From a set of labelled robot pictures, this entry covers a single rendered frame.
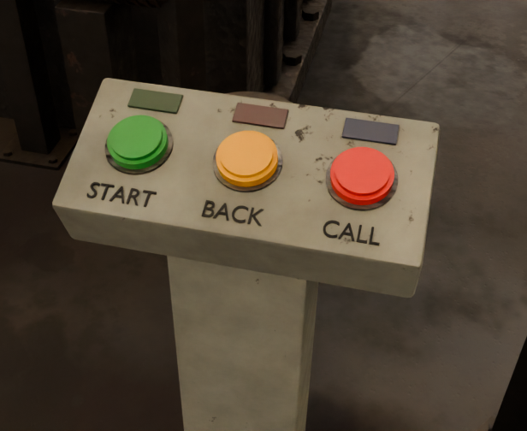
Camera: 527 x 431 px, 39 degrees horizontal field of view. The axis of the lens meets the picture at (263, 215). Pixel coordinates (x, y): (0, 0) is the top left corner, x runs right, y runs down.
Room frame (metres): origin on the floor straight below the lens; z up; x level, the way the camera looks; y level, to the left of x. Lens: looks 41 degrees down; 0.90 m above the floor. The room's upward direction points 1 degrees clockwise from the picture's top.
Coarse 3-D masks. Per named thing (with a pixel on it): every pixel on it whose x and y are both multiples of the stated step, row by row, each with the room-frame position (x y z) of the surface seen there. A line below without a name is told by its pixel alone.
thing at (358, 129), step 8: (352, 120) 0.42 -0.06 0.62; (360, 120) 0.42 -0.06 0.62; (344, 128) 0.41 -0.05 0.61; (352, 128) 0.41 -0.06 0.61; (360, 128) 0.41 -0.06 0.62; (368, 128) 0.41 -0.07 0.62; (376, 128) 0.41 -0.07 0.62; (384, 128) 0.41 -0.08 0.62; (392, 128) 0.41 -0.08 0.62; (344, 136) 0.41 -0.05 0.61; (352, 136) 0.41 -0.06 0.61; (360, 136) 0.41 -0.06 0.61; (368, 136) 0.41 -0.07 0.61; (376, 136) 0.41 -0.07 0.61; (384, 136) 0.41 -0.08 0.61; (392, 136) 0.41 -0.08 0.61; (392, 144) 0.40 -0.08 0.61
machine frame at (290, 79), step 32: (224, 0) 1.23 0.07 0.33; (256, 0) 1.28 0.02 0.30; (288, 0) 1.55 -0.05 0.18; (320, 0) 1.79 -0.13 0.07; (224, 32) 1.23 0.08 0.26; (256, 32) 1.29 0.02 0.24; (288, 32) 1.55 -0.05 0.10; (320, 32) 1.70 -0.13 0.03; (0, 64) 1.33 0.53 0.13; (64, 64) 1.30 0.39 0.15; (160, 64) 1.25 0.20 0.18; (224, 64) 1.23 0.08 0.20; (256, 64) 1.29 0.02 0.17; (288, 64) 1.46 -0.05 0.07; (0, 96) 1.33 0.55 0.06; (64, 96) 1.30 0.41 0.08; (288, 96) 1.33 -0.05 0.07
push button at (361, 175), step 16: (336, 160) 0.38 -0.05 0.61; (352, 160) 0.38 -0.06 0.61; (368, 160) 0.38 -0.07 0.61; (384, 160) 0.38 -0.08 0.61; (336, 176) 0.37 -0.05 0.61; (352, 176) 0.37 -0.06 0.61; (368, 176) 0.37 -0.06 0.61; (384, 176) 0.37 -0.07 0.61; (336, 192) 0.37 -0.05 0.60; (352, 192) 0.36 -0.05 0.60; (368, 192) 0.36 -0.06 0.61; (384, 192) 0.36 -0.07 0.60
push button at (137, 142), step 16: (112, 128) 0.42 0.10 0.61; (128, 128) 0.41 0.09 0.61; (144, 128) 0.41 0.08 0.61; (160, 128) 0.41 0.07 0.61; (112, 144) 0.40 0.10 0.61; (128, 144) 0.40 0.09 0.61; (144, 144) 0.40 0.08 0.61; (160, 144) 0.40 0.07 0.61; (128, 160) 0.39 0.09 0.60; (144, 160) 0.39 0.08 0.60
